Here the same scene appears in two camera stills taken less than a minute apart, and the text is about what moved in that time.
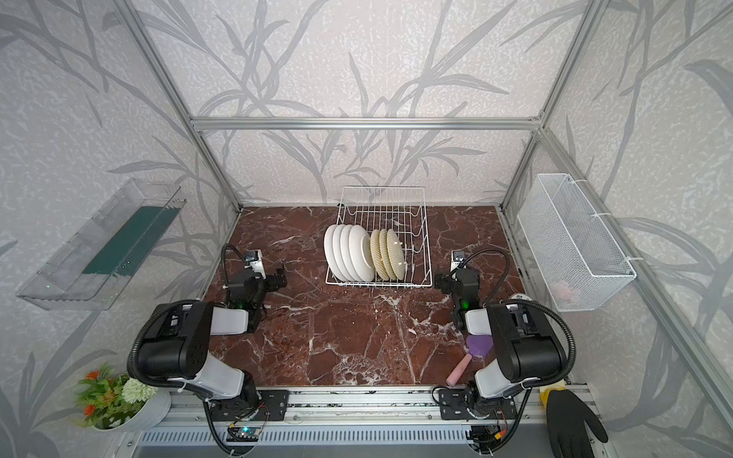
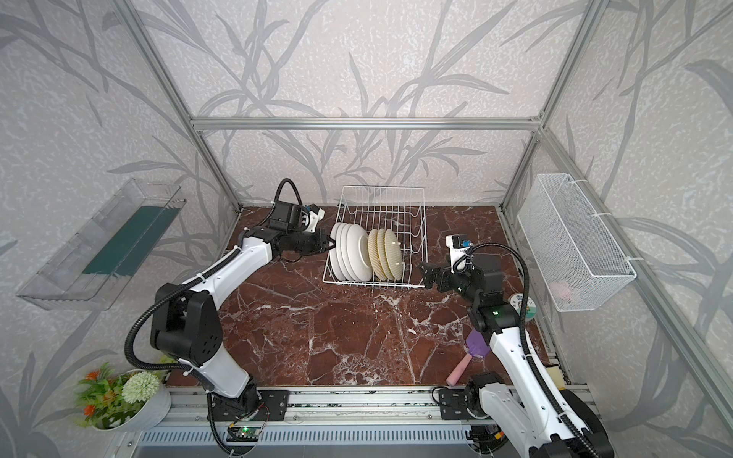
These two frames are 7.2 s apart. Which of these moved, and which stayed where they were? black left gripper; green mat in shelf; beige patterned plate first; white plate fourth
Moved: black left gripper
Stayed: beige patterned plate first; green mat in shelf; white plate fourth
